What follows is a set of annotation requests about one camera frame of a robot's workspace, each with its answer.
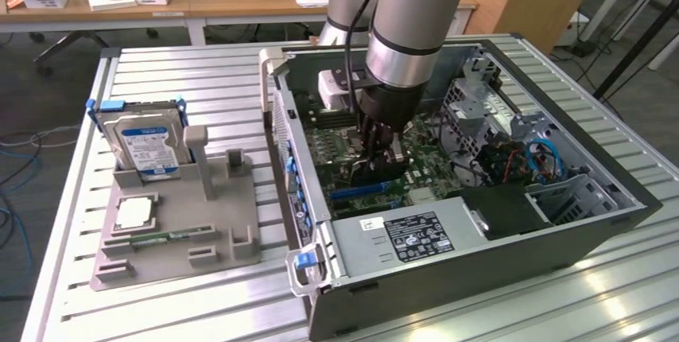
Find wooden desk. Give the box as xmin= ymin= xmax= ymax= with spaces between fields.
xmin=0 ymin=0 xmax=478 ymax=47

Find white floor cable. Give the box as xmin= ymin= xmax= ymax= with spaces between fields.
xmin=0 ymin=125 xmax=79 ymax=149

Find CPU socket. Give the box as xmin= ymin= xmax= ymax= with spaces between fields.
xmin=337 ymin=126 xmax=366 ymax=159

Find silver CPU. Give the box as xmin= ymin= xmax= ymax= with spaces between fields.
xmin=113 ymin=198 xmax=154 ymax=231

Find metal disk bay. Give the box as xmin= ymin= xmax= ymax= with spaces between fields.
xmin=522 ymin=173 xmax=624 ymax=227

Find blue expansion slot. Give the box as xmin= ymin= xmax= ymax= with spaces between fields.
xmin=328 ymin=182 xmax=392 ymax=200

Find perforated metal drive cage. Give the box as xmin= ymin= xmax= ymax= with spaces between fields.
xmin=440 ymin=55 xmax=530 ymax=160

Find green motherboard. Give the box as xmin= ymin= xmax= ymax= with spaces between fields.
xmin=304 ymin=101 xmax=457 ymax=220

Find grey parts rack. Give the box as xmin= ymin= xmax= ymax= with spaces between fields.
xmin=89 ymin=125 xmax=261 ymax=293

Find blue floor cable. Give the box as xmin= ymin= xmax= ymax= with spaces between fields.
xmin=0 ymin=150 xmax=43 ymax=299

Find silver finned chipset heatsink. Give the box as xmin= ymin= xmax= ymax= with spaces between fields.
xmin=406 ymin=187 xmax=442 ymax=204

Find blue disk wire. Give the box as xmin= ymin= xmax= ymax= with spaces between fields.
xmin=524 ymin=138 xmax=564 ymax=184

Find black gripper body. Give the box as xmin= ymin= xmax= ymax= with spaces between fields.
xmin=357 ymin=85 xmax=425 ymax=128

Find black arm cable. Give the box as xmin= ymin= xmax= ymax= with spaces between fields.
xmin=341 ymin=0 xmax=382 ymax=115

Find black power adapter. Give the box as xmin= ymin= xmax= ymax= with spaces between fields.
xmin=569 ymin=39 xmax=598 ymax=59

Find grey power supply with label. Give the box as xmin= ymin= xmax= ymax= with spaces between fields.
xmin=329 ymin=197 xmax=492 ymax=279

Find black RAM slot white clips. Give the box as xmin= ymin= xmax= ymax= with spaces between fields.
xmin=313 ymin=113 xmax=360 ymax=123

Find red wire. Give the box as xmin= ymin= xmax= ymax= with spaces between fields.
xmin=502 ymin=150 xmax=525 ymax=182

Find black stand leg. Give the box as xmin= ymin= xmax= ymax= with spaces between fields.
xmin=592 ymin=0 xmax=679 ymax=100

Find wooden cabinet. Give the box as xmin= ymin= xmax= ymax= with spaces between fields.
xmin=460 ymin=0 xmax=609 ymax=56

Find graphics card green black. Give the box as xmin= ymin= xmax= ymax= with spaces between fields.
xmin=344 ymin=157 xmax=402 ymax=188

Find black wire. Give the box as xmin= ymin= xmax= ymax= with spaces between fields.
xmin=437 ymin=111 xmax=492 ymax=190

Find black plastic shroud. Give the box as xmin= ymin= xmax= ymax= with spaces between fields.
xmin=458 ymin=182 xmax=556 ymax=242

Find white table frame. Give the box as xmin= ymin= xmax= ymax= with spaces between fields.
xmin=577 ymin=0 xmax=679 ymax=72

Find black chair base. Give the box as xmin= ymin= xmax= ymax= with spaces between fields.
xmin=30 ymin=31 xmax=111 ymax=76

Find black open PC case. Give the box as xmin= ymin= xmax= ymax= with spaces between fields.
xmin=257 ymin=31 xmax=664 ymax=341

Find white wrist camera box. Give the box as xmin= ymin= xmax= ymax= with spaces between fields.
xmin=316 ymin=70 xmax=357 ymax=111

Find hard disk with blue rails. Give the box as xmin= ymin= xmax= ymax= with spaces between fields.
xmin=83 ymin=97 xmax=192 ymax=182

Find short black expansion slot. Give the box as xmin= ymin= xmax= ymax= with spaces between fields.
xmin=332 ymin=197 xmax=372 ymax=216

